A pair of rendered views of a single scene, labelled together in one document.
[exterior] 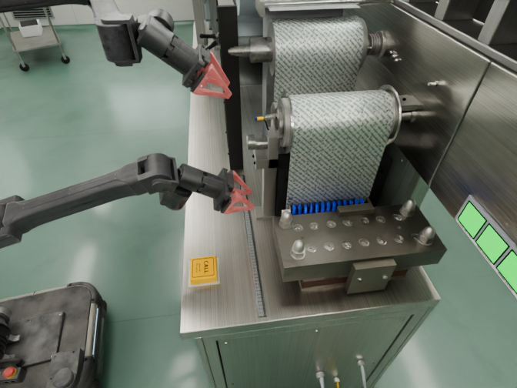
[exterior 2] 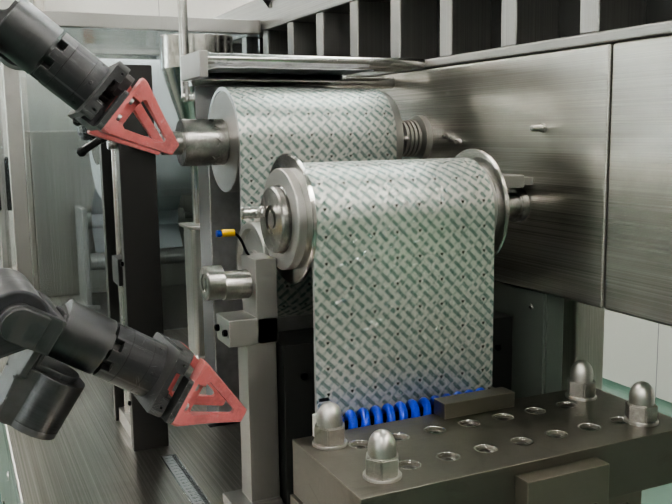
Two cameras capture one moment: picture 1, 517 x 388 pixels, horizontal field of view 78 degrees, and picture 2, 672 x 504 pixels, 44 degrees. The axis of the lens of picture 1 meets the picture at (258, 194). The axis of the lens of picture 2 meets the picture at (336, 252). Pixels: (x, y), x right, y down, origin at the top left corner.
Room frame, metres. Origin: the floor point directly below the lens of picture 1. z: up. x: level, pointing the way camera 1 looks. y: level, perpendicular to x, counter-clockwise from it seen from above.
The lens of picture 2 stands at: (-0.23, 0.16, 1.35)
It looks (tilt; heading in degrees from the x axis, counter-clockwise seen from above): 8 degrees down; 343
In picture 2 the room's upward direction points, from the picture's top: 1 degrees counter-clockwise
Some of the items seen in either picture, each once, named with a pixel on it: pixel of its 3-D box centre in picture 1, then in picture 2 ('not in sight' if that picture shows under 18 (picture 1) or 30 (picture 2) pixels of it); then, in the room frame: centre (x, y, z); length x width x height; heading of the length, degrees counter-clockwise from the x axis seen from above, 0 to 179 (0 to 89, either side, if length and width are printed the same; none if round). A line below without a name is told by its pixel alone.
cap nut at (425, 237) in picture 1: (428, 233); (641, 401); (0.50, -0.41, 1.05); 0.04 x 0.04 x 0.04
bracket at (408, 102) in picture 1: (405, 102); (502, 179); (0.72, -0.36, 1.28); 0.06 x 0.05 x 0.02; 98
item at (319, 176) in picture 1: (332, 178); (407, 336); (0.64, -0.19, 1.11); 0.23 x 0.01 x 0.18; 98
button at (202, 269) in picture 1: (203, 269); not in sight; (0.49, 0.15, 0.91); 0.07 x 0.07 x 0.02; 8
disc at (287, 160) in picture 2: (285, 122); (289, 218); (0.68, -0.07, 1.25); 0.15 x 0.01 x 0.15; 8
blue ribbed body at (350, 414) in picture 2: (328, 207); (415, 413); (0.61, -0.19, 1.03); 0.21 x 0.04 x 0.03; 98
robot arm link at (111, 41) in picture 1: (106, 13); not in sight; (0.83, 0.35, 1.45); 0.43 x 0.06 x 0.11; 24
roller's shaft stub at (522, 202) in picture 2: (398, 115); (497, 205); (0.72, -0.35, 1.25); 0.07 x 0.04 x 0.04; 98
